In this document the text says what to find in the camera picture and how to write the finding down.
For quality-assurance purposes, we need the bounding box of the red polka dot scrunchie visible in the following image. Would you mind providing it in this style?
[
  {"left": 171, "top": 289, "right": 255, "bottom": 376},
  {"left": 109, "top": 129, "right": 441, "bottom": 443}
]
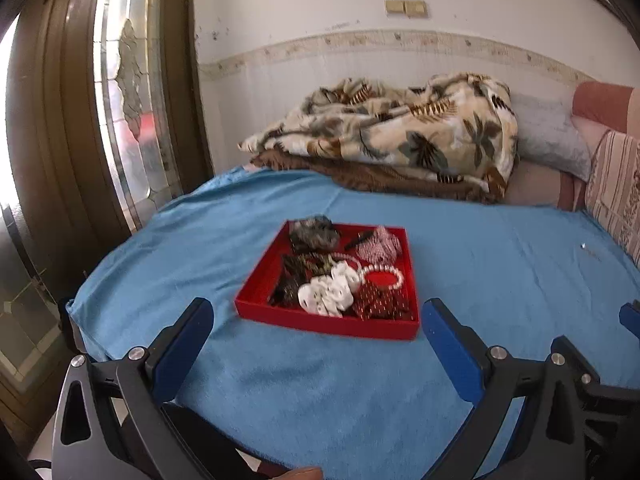
[{"left": 350, "top": 282, "right": 415, "bottom": 322}]

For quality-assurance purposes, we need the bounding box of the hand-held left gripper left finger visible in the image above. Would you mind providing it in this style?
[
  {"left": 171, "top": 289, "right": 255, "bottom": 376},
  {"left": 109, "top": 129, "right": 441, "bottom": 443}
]
[{"left": 52, "top": 297, "right": 241, "bottom": 480}]

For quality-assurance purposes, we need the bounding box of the grey and black scrunchie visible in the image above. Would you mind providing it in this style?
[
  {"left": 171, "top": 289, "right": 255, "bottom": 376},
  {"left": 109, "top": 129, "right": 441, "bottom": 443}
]
[{"left": 289, "top": 215, "right": 341, "bottom": 253}]

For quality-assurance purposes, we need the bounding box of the black hair claw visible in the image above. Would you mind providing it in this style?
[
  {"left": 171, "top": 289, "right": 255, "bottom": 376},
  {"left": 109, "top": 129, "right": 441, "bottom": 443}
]
[{"left": 270, "top": 252, "right": 333, "bottom": 307}]

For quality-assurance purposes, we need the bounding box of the striped cushion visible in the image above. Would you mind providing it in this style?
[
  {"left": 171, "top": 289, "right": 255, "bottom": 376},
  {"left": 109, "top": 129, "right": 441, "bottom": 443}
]
[{"left": 582, "top": 130, "right": 640, "bottom": 266}]

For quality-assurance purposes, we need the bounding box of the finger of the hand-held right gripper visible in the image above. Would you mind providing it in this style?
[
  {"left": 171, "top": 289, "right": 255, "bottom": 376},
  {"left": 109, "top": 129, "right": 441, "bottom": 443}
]
[{"left": 619, "top": 301, "right": 640, "bottom": 331}]

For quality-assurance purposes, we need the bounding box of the black and white beaded bracelet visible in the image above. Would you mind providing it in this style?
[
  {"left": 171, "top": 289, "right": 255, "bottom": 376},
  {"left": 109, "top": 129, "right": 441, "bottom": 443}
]
[{"left": 327, "top": 254, "right": 363, "bottom": 273}]

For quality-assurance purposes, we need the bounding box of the red tray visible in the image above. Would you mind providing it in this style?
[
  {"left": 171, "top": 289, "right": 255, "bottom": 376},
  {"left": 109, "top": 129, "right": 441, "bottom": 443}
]
[{"left": 235, "top": 219, "right": 421, "bottom": 342}]

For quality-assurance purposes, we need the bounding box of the stained glass wooden door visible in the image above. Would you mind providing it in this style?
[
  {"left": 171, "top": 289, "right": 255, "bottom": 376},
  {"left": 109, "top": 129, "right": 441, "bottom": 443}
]
[{"left": 0, "top": 0, "right": 216, "bottom": 441}]

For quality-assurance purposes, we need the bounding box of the red plaid scrunchie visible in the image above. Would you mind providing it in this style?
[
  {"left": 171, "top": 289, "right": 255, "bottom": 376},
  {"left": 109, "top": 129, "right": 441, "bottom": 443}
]
[{"left": 357, "top": 225, "right": 402, "bottom": 265}]

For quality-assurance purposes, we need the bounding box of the pink bed sheet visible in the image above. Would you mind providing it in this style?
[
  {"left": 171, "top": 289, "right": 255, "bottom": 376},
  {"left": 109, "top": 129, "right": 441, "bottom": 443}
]
[{"left": 505, "top": 160, "right": 588, "bottom": 211}]

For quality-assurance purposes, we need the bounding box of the leaf print blanket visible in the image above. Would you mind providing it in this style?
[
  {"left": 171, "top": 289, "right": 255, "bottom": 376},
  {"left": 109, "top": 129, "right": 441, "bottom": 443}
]
[{"left": 237, "top": 72, "right": 521, "bottom": 196}]

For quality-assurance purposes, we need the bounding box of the white pillow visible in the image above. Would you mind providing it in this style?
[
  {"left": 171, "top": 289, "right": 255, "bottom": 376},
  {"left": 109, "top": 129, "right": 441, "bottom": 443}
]
[{"left": 510, "top": 92, "right": 593, "bottom": 183}]

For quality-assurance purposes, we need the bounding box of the brown ruffled blanket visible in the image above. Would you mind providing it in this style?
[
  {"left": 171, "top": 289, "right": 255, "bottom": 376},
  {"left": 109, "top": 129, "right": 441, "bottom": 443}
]
[{"left": 250, "top": 150, "right": 506, "bottom": 205}]

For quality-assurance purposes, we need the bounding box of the white and black scrunchie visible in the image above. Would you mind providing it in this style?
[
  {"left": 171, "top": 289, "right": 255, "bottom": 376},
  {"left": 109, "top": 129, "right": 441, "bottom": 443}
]
[{"left": 298, "top": 265, "right": 361, "bottom": 317}]

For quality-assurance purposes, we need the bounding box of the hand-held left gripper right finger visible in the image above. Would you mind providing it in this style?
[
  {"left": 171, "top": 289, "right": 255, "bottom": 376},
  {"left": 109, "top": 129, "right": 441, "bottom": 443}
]
[{"left": 421, "top": 297, "right": 588, "bottom": 480}]

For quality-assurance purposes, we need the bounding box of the blue blanket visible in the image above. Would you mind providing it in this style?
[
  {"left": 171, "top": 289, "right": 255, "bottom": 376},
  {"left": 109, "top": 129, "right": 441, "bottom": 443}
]
[{"left": 65, "top": 170, "right": 640, "bottom": 480}]

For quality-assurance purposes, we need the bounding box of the white pearl bracelet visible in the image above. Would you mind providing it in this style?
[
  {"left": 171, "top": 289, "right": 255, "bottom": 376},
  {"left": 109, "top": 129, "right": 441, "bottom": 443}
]
[{"left": 359, "top": 264, "right": 404, "bottom": 290}]

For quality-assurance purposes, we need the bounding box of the pink cushion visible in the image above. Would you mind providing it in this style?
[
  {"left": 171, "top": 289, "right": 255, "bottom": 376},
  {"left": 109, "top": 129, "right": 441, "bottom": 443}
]
[{"left": 570, "top": 81, "right": 640, "bottom": 133}]

